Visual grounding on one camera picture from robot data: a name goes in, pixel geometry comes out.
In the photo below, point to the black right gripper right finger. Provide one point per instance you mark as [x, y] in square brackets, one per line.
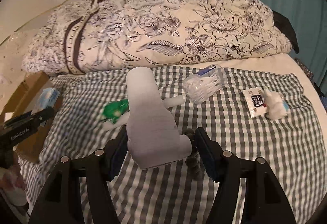
[265, 200]

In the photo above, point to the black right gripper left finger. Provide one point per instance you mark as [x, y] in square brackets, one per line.
[60, 200]

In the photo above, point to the blue cloud tissue pack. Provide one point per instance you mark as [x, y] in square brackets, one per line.
[48, 98]

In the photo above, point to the white snack packet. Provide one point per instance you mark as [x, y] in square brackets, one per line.
[255, 101]

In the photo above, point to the white sock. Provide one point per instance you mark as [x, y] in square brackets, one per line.
[153, 140]

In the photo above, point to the cotton swab container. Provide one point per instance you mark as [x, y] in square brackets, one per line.
[203, 84]

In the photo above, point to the white thin tube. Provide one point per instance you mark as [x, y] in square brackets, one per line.
[166, 103]

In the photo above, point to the green foil packet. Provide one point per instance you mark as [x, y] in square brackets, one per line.
[114, 110]

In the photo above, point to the person left hand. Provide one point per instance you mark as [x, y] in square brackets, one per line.
[12, 183]

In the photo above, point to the brown cardboard box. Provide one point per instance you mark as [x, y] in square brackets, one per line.
[22, 101]

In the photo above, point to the green checkered cloth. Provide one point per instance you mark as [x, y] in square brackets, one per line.
[253, 153]

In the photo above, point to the floral white duvet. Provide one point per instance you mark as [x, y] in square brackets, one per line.
[98, 35]

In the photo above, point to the black garment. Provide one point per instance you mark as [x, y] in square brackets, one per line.
[284, 25]

